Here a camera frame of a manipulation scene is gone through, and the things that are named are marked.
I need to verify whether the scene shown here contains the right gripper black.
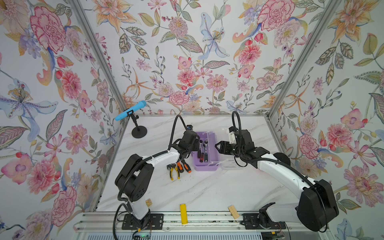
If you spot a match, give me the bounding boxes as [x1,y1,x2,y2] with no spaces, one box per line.
[214,141,244,159]

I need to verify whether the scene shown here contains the purple plastic tool box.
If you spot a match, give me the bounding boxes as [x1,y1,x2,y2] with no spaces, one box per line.
[191,127,241,172]

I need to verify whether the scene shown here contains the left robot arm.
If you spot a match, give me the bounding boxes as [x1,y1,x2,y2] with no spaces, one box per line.
[115,130,200,221]

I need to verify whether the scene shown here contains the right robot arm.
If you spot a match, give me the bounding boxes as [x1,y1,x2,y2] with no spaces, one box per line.
[215,128,339,232]

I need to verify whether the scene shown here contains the orange black screwdriver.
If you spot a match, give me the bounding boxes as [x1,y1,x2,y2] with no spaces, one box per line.
[177,162,184,174]
[181,160,192,173]

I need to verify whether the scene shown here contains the black microphone stand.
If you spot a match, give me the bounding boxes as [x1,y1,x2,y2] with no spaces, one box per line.
[128,113,148,139]

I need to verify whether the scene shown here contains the black round pad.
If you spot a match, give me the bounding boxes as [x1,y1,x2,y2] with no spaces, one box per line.
[273,153,291,166]

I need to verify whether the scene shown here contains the blue microphone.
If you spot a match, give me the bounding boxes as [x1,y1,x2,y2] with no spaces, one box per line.
[115,101,147,121]

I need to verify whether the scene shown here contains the small wooden tag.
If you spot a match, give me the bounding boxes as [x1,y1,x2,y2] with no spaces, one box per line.
[146,199,152,207]

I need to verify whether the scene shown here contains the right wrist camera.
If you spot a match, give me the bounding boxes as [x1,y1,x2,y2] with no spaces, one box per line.
[227,126,238,144]

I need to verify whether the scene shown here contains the yellow handled pliers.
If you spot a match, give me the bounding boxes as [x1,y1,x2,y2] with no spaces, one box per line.
[167,164,180,181]

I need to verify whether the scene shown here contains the wooden block on rail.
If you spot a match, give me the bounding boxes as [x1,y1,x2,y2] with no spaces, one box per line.
[228,205,240,220]

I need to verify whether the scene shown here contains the yellow block on rail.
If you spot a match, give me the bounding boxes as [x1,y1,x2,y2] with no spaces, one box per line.
[180,204,188,225]

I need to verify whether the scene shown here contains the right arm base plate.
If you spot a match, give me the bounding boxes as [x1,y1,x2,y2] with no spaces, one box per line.
[240,213,287,230]

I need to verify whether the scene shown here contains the aluminium front rail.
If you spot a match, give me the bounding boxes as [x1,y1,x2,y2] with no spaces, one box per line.
[73,211,313,236]

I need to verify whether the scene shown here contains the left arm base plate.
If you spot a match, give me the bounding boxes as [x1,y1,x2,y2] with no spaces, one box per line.
[122,213,164,230]

